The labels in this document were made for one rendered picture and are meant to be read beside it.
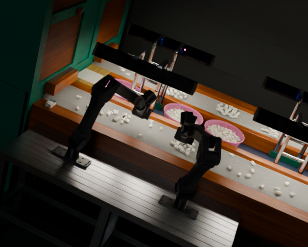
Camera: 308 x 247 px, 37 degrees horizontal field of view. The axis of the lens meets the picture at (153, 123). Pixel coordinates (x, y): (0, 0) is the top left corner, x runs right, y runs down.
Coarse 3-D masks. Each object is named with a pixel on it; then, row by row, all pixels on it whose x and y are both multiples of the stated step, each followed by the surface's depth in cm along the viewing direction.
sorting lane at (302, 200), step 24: (48, 96) 271; (72, 96) 280; (96, 120) 263; (120, 120) 271; (144, 120) 280; (168, 144) 264; (216, 168) 257; (240, 168) 264; (264, 168) 272; (264, 192) 250; (288, 192) 257
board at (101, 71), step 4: (92, 64) 319; (88, 68) 312; (92, 68) 314; (96, 68) 316; (100, 68) 318; (96, 72) 310; (100, 72) 312; (104, 72) 314; (108, 72) 316; (104, 76) 308; (76, 80) 291; (80, 80) 292; (84, 80) 294; (84, 84) 291; (88, 84) 291; (92, 84) 293
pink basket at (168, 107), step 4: (168, 104) 302; (172, 104) 305; (176, 104) 307; (180, 104) 308; (164, 108) 295; (168, 108) 304; (172, 108) 306; (176, 108) 307; (180, 108) 308; (192, 108) 307; (164, 112) 296; (196, 112) 305; (168, 116) 288; (200, 116) 302; (172, 120) 287; (200, 120) 300; (200, 124) 291
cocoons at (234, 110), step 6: (132, 72) 336; (174, 96) 320; (180, 96) 322; (186, 96) 324; (216, 108) 322; (222, 108) 326; (234, 108) 331; (222, 114) 318; (228, 114) 320; (234, 114) 325; (270, 132) 314; (276, 132) 316; (276, 138) 311
